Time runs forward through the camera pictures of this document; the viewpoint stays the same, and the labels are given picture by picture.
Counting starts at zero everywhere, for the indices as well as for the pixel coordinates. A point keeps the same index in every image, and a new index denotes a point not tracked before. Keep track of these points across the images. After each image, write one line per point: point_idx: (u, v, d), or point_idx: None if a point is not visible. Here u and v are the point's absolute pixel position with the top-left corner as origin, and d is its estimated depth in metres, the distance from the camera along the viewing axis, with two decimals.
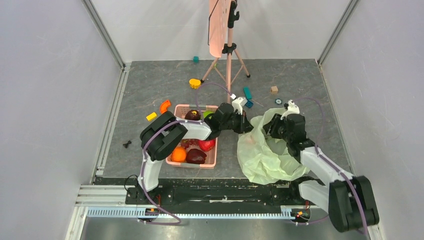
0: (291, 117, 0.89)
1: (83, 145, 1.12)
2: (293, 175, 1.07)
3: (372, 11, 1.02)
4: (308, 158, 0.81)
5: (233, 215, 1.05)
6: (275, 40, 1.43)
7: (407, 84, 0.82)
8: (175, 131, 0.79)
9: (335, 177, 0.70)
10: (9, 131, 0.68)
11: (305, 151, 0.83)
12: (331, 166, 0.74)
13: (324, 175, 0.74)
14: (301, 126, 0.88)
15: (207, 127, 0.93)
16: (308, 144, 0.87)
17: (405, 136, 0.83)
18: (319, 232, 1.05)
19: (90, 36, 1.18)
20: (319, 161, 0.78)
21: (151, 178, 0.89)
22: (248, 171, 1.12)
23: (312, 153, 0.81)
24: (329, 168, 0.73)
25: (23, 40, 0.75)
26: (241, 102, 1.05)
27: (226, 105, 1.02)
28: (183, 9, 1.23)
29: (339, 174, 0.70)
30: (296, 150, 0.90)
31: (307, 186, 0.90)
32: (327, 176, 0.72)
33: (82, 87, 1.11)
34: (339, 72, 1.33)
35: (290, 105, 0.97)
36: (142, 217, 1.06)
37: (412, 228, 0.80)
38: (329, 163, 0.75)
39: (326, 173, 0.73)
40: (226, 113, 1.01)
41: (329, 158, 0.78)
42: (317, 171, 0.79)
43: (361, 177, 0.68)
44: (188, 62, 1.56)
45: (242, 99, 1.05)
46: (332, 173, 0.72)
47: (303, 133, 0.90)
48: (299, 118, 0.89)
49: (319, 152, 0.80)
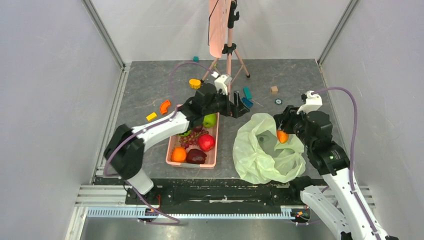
0: (314, 118, 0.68)
1: (83, 145, 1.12)
2: (287, 177, 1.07)
3: (372, 11, 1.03)
4: (339, 190, 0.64)
5: (233, 215, 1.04)
6: (275, 40, 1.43)
7: (408, 84, 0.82)
8: (130, 150, 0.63)
9: (368, 234, 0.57)
10: (10, 130, 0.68)
11: (337, 181, 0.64)
12: (368, 216, 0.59)
13: (352, 220, 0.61)
14: (329, 130, 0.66)
15: (183, 116, 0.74)
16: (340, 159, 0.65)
17: (404, 136, 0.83)
18: (318, 232, 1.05)
19: (90, 36, 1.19)
20: (351, 201, 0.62)
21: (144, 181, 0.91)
22: (240, 168, 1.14)
23: (347, 188, 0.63)
24: (363, 218, 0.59)
25: (23, 40, 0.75)
26: (225, 81, 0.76)
27: (207, 85, 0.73)
28: (183, 10, 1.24)
29: (372, 233, 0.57)
30: (322, 160, 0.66)
31: (317, 203, 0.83)
32: (357, 228, 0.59)
33: (82, 86, 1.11)
34: (340, 71, 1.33)
35: (310, 97, 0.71)
36: (142, 217, 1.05)
37: (412, 228, 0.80)
38: (364, 211, 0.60)
39: (358, 223, 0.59)
40: (208, 95, 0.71)
41: (363, 199, 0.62)
42: (344, 206, 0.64)
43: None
44: (188, 62, 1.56)
45: (226, 77, 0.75)
46: (364, 228, 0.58)
47: (330, 137, 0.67)
48: (323, 116, 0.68)
49: (355, 189, 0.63)
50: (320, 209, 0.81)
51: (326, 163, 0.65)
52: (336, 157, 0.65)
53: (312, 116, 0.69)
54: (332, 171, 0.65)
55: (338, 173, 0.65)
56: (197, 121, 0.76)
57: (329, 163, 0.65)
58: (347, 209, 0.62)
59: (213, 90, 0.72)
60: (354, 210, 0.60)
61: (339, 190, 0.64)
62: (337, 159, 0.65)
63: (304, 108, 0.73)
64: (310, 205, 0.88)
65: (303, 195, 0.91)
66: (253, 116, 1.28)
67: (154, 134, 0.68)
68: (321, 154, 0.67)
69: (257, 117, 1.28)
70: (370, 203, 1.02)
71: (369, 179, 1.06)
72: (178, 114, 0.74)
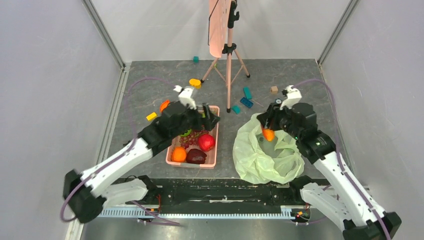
0: (299, 110, 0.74)
1: (83, 145, 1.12)
2: (286, 178, 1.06)
3: (372, 11, 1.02)
4: (329, 173, 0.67)
5: (233, 215, 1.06)
6: (275, 40, 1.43)
7: (408, 84, 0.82)
8: (79, 199, 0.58)
9: (365, 212, 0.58)
10: (10, 130, 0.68)
11: (326, 164, 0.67)
12: (361, 194, 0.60)
13: (347, 200, 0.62)
14: (314, 119, 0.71)
15: (142, 143, 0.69)
16: (327, 144, 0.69)
17: (404, 136, 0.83)
18: (318, 232, 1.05)
19: (90, 36, 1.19)
20: (344, 181, 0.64)
21: (127, 188, 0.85)
22: (240, 168, 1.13)
23: (337, 169, 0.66)
24: (358, 196, 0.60)
25: (23, 40, 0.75)
26: (189, 95, 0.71)
27: (173, 105, 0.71)
28: (183, 10, 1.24)
29: (369, 210, 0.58)
30: (310, 148, 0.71)
31: (316, 197, 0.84)
32: (354, 207, 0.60)
33: (82, 86, 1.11)
34: (340, 71, 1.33)
35: (291, 92, 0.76)
36: (142, 217, 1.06)
37: (413, 228, 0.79)
38: (358, 190, 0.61)
39: (354, 202, 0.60)
40: (175, 115, 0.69)
41: (355, 179, 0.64)
42: (338, 189, 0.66)
43: (393, 215, 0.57)
44: (188, 62, 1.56)
45: (190, 91, 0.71)
46: (361, 206, 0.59)
47: (314, 126, 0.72)
48: (305, 107, 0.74)
49: (345, 170, 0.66)
50: (319, 201, 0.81)
51: (314, 149, 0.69)
52: (322, 143, 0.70)
53: (297, 108, 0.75)
54: (320, 156, 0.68)
55: (326, 157, 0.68)
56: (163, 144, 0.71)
57: (317, 149, 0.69)
58: (341, 191, 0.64)
59: (181, 111, 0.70)
60: (348, 191, 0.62)
61: (331, 174, 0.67)
62: (323, 145, 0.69)
63: (286, 103, 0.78)
64: (310, 201, 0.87)
65: (301, 193, 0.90)
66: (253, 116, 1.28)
67: (106, 177, 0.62)
68: (308, 142, 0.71)
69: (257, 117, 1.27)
70: None
71: (369, 179, 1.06)
72: (137, 142, 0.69)
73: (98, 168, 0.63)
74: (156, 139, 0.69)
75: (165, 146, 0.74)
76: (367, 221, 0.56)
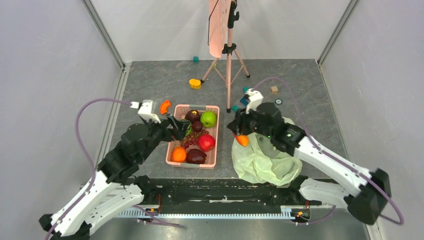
0: (263, 110, 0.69)
1: (83, 145, 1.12)
2: (283, 181, 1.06)
3: (372, 11, 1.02)
4: (309, 156, 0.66)
5: (233, 215, 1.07)
6: (275, 40, 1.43)
7: (408, 83, 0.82)
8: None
9: (354, 179, 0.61)
10: (10, 130, 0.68)
11: (303, 151, 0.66)
12: (344, 164, 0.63)
13: (335, 175, 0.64)
14: (279, 114, 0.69)
15: (103, 175, 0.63)
16: (297, 134, 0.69)
17: (404, 135, 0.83)
18: (319, 232, 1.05)
19: (90, 36, 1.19)
20: (325, 159, 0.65)
21: (118, 203, 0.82)
22: (239, 167, 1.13)
23: (315, 151, 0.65)
24: (343, 167, 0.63)
25: (23, 40, 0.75)
26: (149, 110, 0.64)
27: (134, 128, 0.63)
28: (183, 10, 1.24)
29: (357, 176, 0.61)
30: (285, 143, 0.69)
31: (314, 189, 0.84)
32: (343, 179, 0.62)
33: (82, 86, 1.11)
34: (339, 71, 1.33)
35: (252, 94, 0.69)
36: (142, 217, 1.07)
37: (413, 229, 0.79)
38: (340, 162, 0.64)
39: (341, 175, 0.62)
40: (136, 141, 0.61)
41: (332, 152, 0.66)
42: (322, 168, 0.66)
43: (377, 172, 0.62)
44: (188, 62, 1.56)
45: (149, 106, 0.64)
46: (349, 175, 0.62)
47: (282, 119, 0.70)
48: (269, 106, 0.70)
49: (321, 148, 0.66)
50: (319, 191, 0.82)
51: (288, 142, 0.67)
52: (293, 134, 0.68)
53: (261, 109, 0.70)
54: (296, 146, 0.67)
55: (300, 144, 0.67)
56: (128, 172, 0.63)
57: (291, 141, 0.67)
58: (326, 169, 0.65)
59: (142, 135, 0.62)
60: (332, 166, 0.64)
61: (310, 157, 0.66)
62: (294, 135, 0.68)
63: (251, 107, 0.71)
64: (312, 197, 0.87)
65: (302, 193, 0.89)
66: None
67: (72, 220, 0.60)
68: (282, 138, 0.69)
69: None
70: None
71: None
72: (98, 175, 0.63)
73: (64, 210, 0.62)
74: (120, 168, 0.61)
75: (132, 173, 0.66)
76: (360, 187, 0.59)
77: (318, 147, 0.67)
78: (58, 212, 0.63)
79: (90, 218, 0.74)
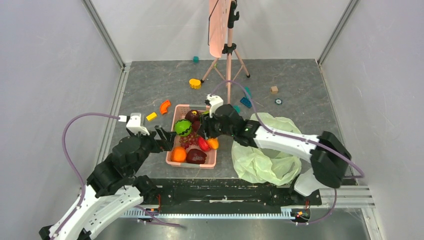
0: (221, 112, 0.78)
1: (83, 145, 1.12)
2: (283, 180, 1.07)
3: (372, 11, 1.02)
4: (266, 141, 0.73)
5: (233, 215, 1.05)
6: (275, 40, 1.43)
7: (408, 84, 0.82)
8: None
9: (305, 147, 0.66)
10: (10, 130, 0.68)
11: (259, 139, 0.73)
12: (293, 137, 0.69)
13: (292, 149, 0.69)
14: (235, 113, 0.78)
15: (92, 189, 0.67)
16: (254, 126, 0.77)
17: (404, 135, 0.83)
18: (318, 232, 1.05)
19: (90, 36, 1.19)
20: (278, 139, 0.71)
21: (115, 207, 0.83)
22: (238, 167, 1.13)
23: (268, 134, 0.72)
24: (293, 139, 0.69)
25: (23, 40, 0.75)
26: (137, 122, 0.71)
27: (125, 141, 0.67)
28: (183, 9, 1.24)
29: (307, 143, 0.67)
30: (246, 138, 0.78)
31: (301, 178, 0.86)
32: (297, 150, 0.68)
33: (82, 86, 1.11)
34: (340, 71, 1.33)
35: (212, 99, 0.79)
36: (142, 217, 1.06)
37: (412, 229, 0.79)
38: (289, 136, 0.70)
39: (294, 146, 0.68)
40: (126, 154, 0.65)
41: (283, 130, 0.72)
42: (280, 148, 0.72)
43: (325, 133, 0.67)
44: (188, 62, 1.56)
45: (137, 118, 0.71)
46: (300, 145, 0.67)
47: (240, 117, 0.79)
48: (227, 109, 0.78)
49: (272, 130, 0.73)
50: (304, 178, 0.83)
51: (247, 136, 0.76)
52: (250, 127, 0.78)
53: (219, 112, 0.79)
54: (253, 136, 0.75)
55: (257, 133, 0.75)
56: (117, 184, 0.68)
57: (249, 133, 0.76)
58: (283, 147, 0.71)
59: (133, 148, 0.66)
60: (285, 142, 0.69)
61: (266, 141, 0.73)
62: (252, 128, 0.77)
63: (214, 110, 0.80)
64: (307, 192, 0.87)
65: (299, 191, 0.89)
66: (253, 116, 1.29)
67: (67, 233, 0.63)
68: (243, 133, 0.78)
69: (256, 116, 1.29)
70: (370, 203, 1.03)
71: (369, 179, 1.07)
72: (88, 189, 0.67)
73: (59, 224, 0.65)
74: (109, 181, 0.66)
75: (121, 186, 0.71)
76: (312, 152, 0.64)
77: (270, 130, 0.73)
78: (55, 225, 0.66)
79: (89, 225, 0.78)
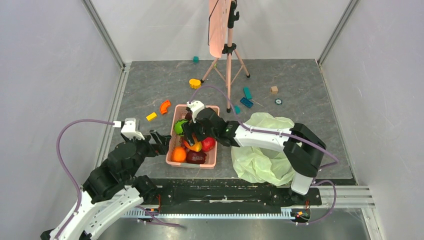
0: (202, 116, 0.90)
1: (83, 145, 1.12)
2: (282, 180, 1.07)
3: (372, 11, 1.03)
4: (244, 138, 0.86)
5: (233, 215, 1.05)
6: (275, 40, 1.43)
7: (408, 83, 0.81)
8: None
9: (278, 140, 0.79)
10: (10, 131, 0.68)
11: (239, 138, 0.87)
12: (268, 132, 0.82)
13: (269, 143, 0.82)
14: (215, 116, 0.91)
15: (88, 195, 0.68)
16: (233, 127, 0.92)
17: (405, 136, 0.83)
18: (318, 232, 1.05)
19: (90, 36, 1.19)
20: (256, 135, 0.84)
21: (114, 210, 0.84)
22: (238, 167, 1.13)
23: (246, 132, 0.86)
24: (268, 134, 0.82)
25: (23, 40, 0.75)
26: (131, 127, 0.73)
27: (121, 147, 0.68)
28: (183, 9, 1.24)
29: (280, 136, 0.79)
30: (227, 138, 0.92)
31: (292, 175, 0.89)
32: (273, 143, 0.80)
33: (82, 86, 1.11)
34: (340, 71, 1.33)
35: (192, 105, 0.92)
36: (142, 217, 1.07)
37: (412, 229, 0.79)
38: (265, 131, 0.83)
39: (270, 140, 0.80)
40: (122, 160, 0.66)
41: (259, 128, 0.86)
42: (258, 143, 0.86)
43: (297, 125, 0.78)
44: (188, 62, 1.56)
45: (131, 123, 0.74)
46: (275, 138, 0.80)
47: (220, 120, 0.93)
48: (207, 112, 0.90)
49: (250, 128, 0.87)
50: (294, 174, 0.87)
51: (228, 136, 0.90)
52: (230, 127, 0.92)
53: (200, 116, 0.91)
54: (233, 136, 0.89)
55: (237, 133, 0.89)
56: (112, 190, 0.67)
57: (229, 134, 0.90)
58: (261, 142, 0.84)
59: (129, 154, 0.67)
60: (261, 138, 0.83)
61: (246, 138, 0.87)
62: (232, 129, 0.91)
63: (196, 115, 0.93)
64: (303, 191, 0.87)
65: (297, 191, 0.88)
66: (252, 116, 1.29)
67: (66, 237, 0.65)
68: (224, 135, 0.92)
69: (256, 116, 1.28)
70: (370, 203, 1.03)
71: (369, 180, 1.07)
72: (84, 195, 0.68)
73: (59, 229, 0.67)
74: (105, 186, 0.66)
75: (117, 191, 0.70)
76: (285, 144, 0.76)
77: (248, 129, 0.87)
78: (54, 230, 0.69)
79: (89, 227, 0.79)
